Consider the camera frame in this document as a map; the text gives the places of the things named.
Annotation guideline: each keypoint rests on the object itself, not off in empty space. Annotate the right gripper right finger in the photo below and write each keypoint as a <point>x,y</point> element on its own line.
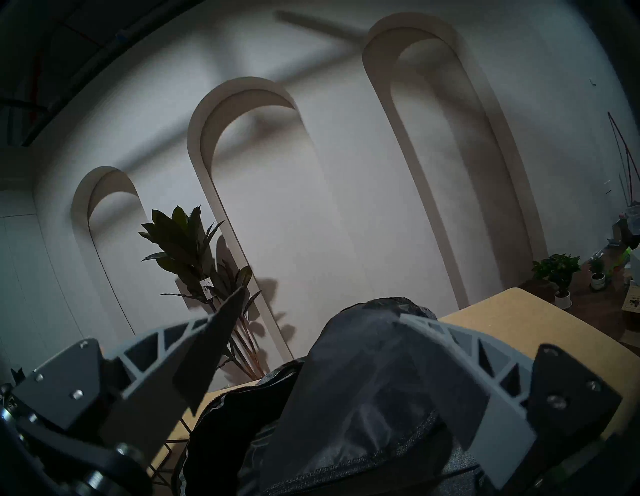
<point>500,390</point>

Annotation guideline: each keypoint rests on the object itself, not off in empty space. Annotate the tiny plant in white pot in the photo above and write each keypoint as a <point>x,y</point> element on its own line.
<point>597,281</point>

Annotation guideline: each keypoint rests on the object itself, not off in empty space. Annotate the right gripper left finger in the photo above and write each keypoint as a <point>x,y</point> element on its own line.
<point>145,380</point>

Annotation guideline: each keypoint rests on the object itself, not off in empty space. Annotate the grey and black backpack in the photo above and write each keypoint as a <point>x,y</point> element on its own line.
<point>360,390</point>

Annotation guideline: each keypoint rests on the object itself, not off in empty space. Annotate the clear plastic storage box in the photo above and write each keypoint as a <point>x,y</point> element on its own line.
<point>632,214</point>

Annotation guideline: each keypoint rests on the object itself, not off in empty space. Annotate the tall dark leafy plant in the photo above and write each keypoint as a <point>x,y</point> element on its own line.
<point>175,240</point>

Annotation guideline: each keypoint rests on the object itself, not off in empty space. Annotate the green yellow toy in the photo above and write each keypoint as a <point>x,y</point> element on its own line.
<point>620,257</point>

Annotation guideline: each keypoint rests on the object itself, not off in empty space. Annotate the brown cardboard box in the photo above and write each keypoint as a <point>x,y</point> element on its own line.
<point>632,300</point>

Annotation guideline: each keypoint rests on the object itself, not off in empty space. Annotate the bushy green potted plant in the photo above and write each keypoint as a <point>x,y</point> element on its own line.
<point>557,267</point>

